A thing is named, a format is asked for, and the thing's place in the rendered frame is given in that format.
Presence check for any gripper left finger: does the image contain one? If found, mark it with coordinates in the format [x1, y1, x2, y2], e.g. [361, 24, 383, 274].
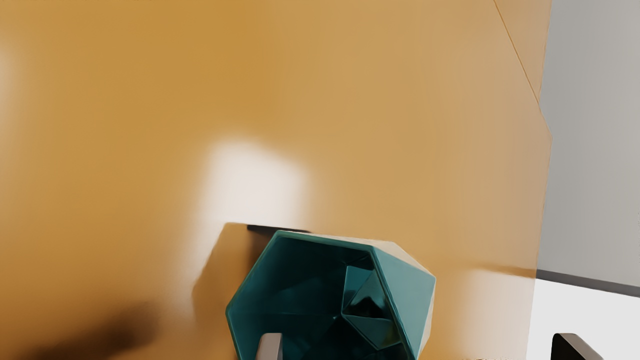
[256, 333, 284, 360]

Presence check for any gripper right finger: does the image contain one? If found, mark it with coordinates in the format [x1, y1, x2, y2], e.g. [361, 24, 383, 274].
[551, 332, 605, 360]

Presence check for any teal faceted mug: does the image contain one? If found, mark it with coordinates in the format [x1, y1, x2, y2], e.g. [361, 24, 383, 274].
[225, 229, 437, 360]

